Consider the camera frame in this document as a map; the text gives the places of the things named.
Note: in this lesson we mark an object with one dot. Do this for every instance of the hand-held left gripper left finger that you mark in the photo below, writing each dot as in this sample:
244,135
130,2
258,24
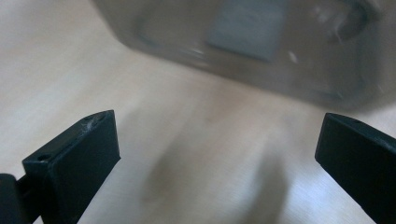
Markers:
74,168

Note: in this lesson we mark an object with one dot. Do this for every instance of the translucent grey storage box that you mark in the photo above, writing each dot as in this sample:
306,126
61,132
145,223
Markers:
155,25

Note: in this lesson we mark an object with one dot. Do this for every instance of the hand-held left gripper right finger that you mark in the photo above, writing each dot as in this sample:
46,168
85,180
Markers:
361,165

